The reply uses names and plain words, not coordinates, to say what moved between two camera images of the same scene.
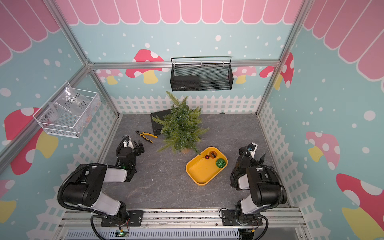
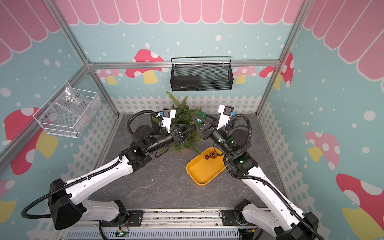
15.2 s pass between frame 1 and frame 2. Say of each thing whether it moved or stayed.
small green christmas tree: stayed
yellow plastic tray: stayed
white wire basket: stayed
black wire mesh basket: stayed
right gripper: moved
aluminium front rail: stayed
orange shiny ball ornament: stayed
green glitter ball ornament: moved
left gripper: moved
